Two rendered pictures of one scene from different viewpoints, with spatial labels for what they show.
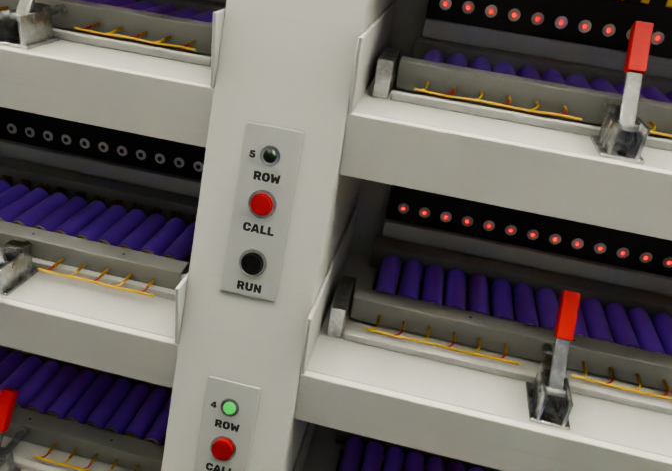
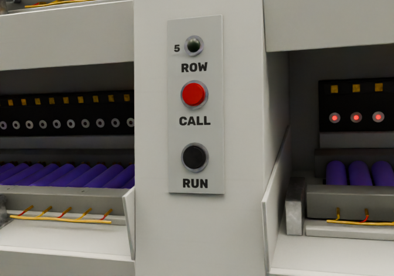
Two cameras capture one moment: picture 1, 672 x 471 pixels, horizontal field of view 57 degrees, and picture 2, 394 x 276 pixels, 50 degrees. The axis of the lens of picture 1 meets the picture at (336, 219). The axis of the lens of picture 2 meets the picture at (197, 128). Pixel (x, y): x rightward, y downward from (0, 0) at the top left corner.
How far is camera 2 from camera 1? 0.17 m
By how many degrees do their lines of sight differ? 16
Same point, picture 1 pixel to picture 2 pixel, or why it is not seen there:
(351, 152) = (273, 24)
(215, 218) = (152, 121)
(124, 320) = (83, 247)
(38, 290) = (9, 234)
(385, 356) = (356, 245)
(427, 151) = not seen: outside the picture
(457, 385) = not seen: outside the picture
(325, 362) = (291, 258)
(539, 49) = not seen: outside the picture
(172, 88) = (98, 11)
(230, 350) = (187, 257)
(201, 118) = (127, 33)
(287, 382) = not seen: outside the picture
